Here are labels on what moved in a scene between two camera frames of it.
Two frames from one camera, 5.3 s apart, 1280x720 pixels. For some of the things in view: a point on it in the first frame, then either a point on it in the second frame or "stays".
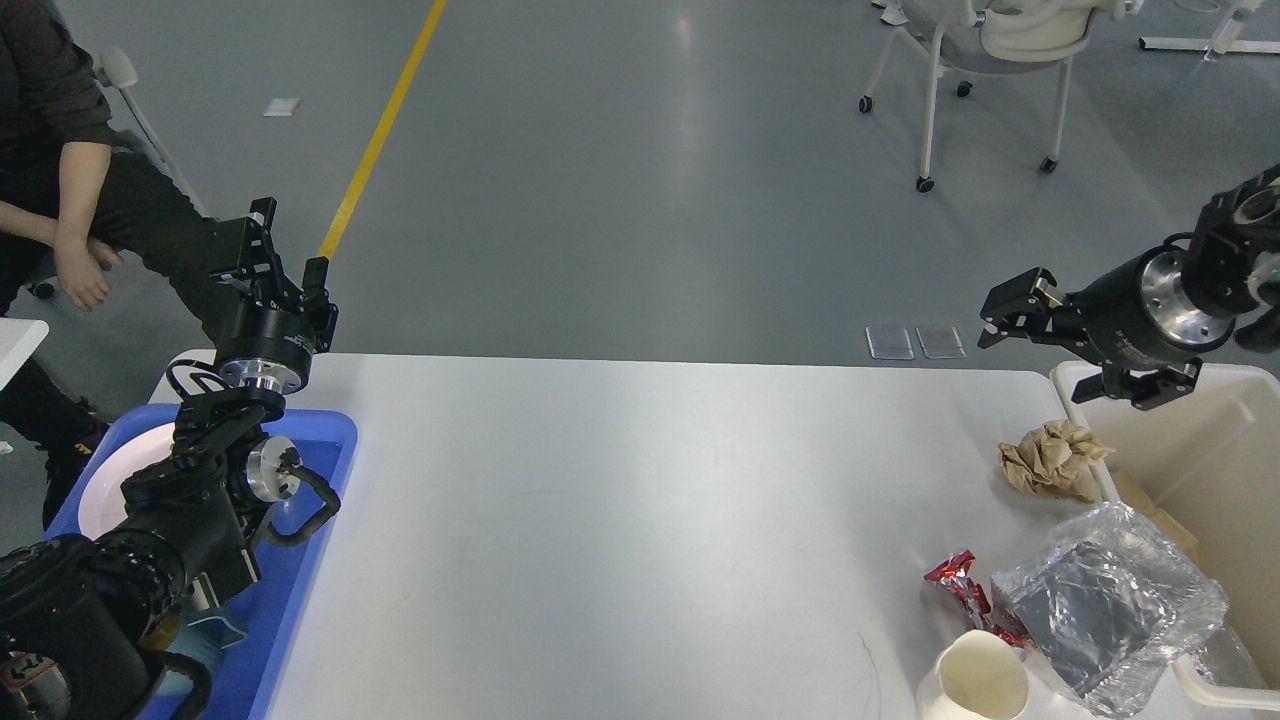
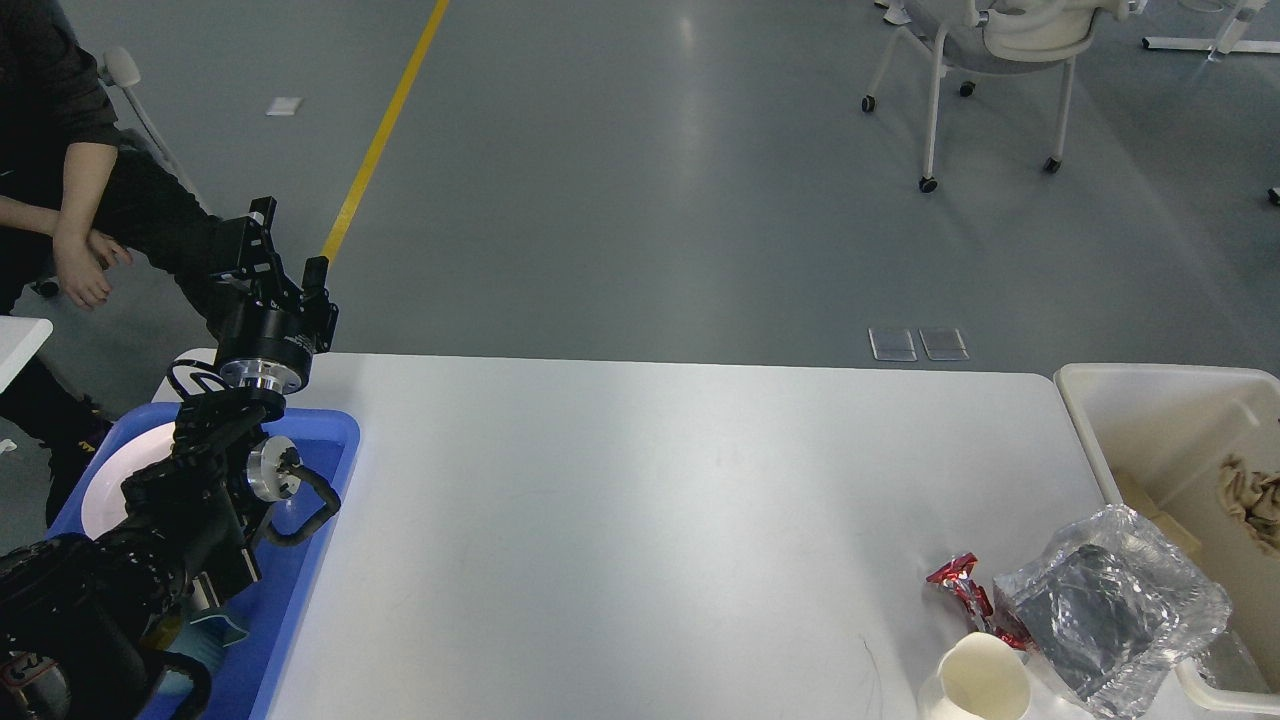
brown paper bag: (1132, 495) stays
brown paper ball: (1056, 458) → (1254, 498)
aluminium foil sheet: (1226, 663) stays
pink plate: (102, 505) stays
